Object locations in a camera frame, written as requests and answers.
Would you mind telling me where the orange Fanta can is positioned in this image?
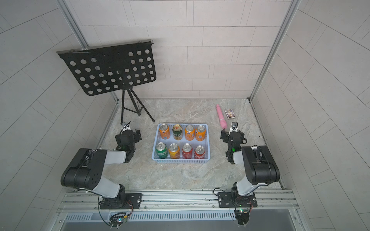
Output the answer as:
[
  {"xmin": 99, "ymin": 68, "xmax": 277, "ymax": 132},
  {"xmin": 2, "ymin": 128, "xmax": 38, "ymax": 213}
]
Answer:
[
  {"xmin": 195, "ymin": 125, "xmax": 206, "ymax": 141},
  {"xmin": 185, "ymin": 125, "xmax": 195, "ymax": 141}
]

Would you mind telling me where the red cola can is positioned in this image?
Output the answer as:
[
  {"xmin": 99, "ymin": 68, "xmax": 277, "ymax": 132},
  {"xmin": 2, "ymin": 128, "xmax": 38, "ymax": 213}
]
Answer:
[
  {"xmin": 194, "ymin": 145, "xmax": 205, "ymax": 159},
  {"xmin": 181, "ymin": 143, "xmax": 193, "ymax": 159}
]

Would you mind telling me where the yellow-orange Schweppes can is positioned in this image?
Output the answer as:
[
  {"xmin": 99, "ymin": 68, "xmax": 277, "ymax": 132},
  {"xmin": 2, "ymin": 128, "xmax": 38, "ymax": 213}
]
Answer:
[{"xmin": 168, "ymin": 143, "xmax": 180, "ymax": 159}]

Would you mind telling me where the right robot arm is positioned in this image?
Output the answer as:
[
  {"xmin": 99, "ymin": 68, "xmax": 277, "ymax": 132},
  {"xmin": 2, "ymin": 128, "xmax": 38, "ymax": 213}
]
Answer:
[{"xmin": 220, "ymin": 130, "xmax": 280, "ymax": 198}]

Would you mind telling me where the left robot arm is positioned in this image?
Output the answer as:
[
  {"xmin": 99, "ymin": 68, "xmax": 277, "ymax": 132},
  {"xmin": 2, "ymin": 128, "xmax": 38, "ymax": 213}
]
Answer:
[{"xmin": 61, "ymin": 129, "xmax": 142, "ymax": 199}]

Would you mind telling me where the light blue plastic basket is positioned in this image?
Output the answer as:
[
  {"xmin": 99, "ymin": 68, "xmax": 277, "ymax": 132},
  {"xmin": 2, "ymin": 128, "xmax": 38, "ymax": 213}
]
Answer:
[{"xmin": 152, "ymin": 123, "xmax": 211, "ymax": 164}]

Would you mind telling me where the pink foam cylinder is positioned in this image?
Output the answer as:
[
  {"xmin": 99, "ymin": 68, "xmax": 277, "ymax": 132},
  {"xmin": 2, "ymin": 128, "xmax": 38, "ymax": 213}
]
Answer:
[{"xmin": 216, "ymin": 104, "xmax": 227, "ymax": 129}]

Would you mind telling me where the small playing card box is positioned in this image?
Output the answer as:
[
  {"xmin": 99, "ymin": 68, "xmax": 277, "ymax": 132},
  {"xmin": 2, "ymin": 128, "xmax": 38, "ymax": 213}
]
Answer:
[{"xmin": 225, "ymin": 109, "xmax": 236, "ymax": 119}]

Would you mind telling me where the green Sprite can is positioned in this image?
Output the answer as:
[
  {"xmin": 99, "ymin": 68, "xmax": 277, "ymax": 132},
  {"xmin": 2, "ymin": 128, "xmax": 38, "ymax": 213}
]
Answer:
[{"xmin": 155, "ymin": 142, "xmax": 169, "ymax": 159}]

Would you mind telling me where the orange soda can back-left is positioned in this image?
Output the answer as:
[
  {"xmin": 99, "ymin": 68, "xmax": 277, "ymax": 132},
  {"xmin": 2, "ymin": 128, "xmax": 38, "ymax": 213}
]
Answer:
[{"xmin": 159, "ymin": 124, "xmax": 171, "ymax": 140}]

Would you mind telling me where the green gold-top tea can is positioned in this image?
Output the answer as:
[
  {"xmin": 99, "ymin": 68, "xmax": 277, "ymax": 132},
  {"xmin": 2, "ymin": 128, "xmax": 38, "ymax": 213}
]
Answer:
[{"xmin": 172, "ymin": 124, "xmax": 183, "ymax": 141}]

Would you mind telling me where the black perforated music stand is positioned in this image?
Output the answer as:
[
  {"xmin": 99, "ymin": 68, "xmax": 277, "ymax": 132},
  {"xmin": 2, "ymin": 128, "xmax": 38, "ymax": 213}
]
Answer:
[{"xmin": 57, "ymin": 39, "xmax": 157, "ymax": 115}]

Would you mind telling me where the right circuit board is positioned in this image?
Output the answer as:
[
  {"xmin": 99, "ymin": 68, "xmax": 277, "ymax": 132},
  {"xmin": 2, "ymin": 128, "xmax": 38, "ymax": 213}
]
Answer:
[{"xmin": 234, "ymin": 209, "xmax": 250, "ymax": 226}]

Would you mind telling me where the circuit board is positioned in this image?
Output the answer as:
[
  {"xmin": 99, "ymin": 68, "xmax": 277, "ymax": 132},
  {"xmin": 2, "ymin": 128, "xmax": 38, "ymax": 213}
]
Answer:
[
  {"xmin": 109, "ymin": 212, "xmax": 128, "ymax": 229},
  {"xmin": 234, "ymin": 209, "xmax": 250, "ymax": 226}
]

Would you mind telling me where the left circuit board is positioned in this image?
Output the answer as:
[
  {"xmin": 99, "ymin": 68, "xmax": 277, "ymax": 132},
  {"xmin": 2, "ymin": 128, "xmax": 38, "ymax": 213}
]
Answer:
[{"xmin": 109, "ymin": 212, "xmax": 128, "ymax": 229}]

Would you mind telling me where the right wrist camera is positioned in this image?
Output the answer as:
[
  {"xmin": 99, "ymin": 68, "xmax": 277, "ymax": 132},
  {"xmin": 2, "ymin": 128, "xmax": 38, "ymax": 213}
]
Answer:
[{"xmin": 229, "ymin": 122, "xmax": 239, "ymax": 132}]

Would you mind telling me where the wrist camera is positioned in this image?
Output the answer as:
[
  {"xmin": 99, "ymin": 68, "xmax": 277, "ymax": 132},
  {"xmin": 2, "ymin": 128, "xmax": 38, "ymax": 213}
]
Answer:
[
  {"xmin": 229, "ymin": 122, "xmax": 239, "ymax": 132},
  {"xmin": 120, "ymin": 122, "xmax": 131, "ymax": 133}
]

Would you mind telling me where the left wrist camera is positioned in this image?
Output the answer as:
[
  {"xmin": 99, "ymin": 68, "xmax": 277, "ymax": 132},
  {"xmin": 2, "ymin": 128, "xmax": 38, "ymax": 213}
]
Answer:
[{"xmin": 120, "ymin": 122, "xmax": 131, "ymax": 133}]

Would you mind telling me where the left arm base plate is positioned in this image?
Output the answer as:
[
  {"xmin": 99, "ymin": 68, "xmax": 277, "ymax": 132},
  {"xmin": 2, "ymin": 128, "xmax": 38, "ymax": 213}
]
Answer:
[{"xmin": 99, "ymin": 193, "xmax": 143, "ymax": 210}]

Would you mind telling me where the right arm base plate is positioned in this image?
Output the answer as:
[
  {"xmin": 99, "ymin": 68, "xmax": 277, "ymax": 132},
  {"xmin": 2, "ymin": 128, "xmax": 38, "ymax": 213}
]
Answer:
[{"xmin": 217, "ymin": 192, "xmax": 258, "ymax": 208}]

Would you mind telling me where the aluminium mounting rail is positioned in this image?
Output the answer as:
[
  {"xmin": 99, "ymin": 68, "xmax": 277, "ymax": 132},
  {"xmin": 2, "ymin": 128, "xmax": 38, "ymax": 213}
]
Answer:
[{"xmin": 56, "ymin": 189, "xmax": 300, "ymax": 214}]

